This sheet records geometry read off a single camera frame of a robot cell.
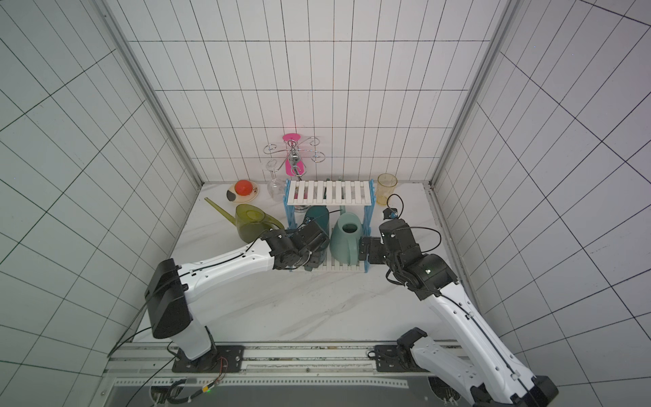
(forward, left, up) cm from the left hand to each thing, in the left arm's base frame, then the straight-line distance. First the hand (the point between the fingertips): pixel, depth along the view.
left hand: (306, 259), depth 81 cm
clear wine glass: (+28, +13, +5) cm, 31 cm away
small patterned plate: (+38, +38, -11) cm, 54 cm away
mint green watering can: (+5, -13, +4) cm, 14 cm away
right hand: (+1, -18, +11) cm, 21 cm away
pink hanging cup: (+34, +6, +13) cm, 37 cm away
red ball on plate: (+40, +32, -8) cm, 52 cm away
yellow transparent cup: (+34, -31, -2) cm, 46 cm away
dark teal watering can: (+13, -4, +8) cm, 15 cm away
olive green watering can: (+16, +22, -2) cm, 28 cm away
